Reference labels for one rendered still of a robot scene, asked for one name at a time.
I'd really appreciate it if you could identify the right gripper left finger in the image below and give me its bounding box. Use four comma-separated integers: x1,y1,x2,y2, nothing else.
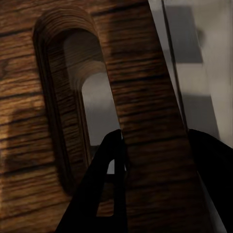
54,129,128,233

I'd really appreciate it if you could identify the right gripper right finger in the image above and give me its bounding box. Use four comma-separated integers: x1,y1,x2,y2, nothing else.
187,129,233,233

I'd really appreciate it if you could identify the cutting board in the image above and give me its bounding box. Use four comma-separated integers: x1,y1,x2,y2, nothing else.
0,0,215,233

